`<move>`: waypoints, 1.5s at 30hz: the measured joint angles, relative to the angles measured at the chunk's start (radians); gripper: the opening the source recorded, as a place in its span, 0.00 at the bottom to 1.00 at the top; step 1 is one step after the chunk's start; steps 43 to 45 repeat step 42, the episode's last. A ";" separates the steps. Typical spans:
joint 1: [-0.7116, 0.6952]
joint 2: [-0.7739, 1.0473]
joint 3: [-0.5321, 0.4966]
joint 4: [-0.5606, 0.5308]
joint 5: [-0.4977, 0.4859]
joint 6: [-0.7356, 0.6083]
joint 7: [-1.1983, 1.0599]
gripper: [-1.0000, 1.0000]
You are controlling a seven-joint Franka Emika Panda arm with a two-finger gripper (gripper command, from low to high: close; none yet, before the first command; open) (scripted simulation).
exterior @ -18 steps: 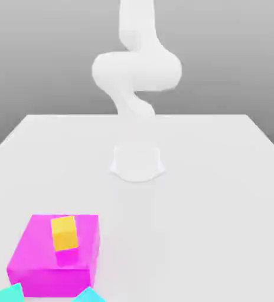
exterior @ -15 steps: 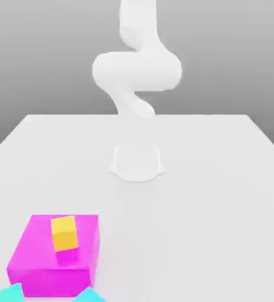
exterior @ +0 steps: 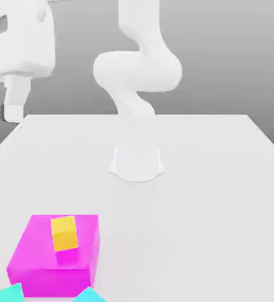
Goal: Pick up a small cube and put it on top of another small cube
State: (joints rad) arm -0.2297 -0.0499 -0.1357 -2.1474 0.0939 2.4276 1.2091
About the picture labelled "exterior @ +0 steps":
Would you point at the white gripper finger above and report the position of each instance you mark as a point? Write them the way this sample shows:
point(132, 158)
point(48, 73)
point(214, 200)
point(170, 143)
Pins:
point(16, 94)

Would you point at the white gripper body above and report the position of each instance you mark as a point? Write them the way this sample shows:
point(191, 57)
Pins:
point(26, 47)

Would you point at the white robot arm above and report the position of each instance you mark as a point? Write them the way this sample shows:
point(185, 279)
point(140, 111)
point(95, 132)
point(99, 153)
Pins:
point(137, 70)

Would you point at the small yellow cube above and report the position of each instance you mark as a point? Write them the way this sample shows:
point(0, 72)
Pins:
point(65, 238)

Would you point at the small cyan cube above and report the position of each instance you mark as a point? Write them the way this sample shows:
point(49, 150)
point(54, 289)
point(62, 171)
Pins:
point(89, 296)
point(8, 295)

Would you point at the large magenta box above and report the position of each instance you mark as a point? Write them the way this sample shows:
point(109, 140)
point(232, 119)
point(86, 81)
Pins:
point(37, 259)

